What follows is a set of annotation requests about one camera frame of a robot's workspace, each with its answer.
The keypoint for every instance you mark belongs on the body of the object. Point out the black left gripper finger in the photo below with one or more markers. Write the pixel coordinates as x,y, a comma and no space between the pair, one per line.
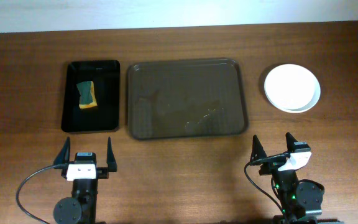
110,159
63,156

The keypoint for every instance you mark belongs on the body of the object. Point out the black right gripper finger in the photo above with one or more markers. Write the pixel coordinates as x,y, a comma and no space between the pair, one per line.
291,146
258,155

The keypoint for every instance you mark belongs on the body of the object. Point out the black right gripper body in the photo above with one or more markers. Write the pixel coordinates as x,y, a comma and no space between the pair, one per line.
266,167

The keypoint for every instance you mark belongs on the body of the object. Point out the cream white plate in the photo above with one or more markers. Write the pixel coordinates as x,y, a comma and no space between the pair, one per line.
290,80

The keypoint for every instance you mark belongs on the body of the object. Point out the yellow green sponge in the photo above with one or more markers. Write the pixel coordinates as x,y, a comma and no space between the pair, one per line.
87,95

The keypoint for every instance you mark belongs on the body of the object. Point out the light blue plate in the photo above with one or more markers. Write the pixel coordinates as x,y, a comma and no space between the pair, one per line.
296,104

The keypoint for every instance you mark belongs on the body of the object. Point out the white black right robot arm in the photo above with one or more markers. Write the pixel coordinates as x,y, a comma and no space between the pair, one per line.
299,200

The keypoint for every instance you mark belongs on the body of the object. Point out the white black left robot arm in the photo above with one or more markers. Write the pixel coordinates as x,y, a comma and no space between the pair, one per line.
80,206

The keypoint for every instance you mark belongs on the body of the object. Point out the black rectangular sponge tray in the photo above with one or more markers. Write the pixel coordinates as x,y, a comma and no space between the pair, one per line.
105,75

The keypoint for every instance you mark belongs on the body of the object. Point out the dark brown serving tray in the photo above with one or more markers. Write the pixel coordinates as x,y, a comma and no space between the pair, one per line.
185,99

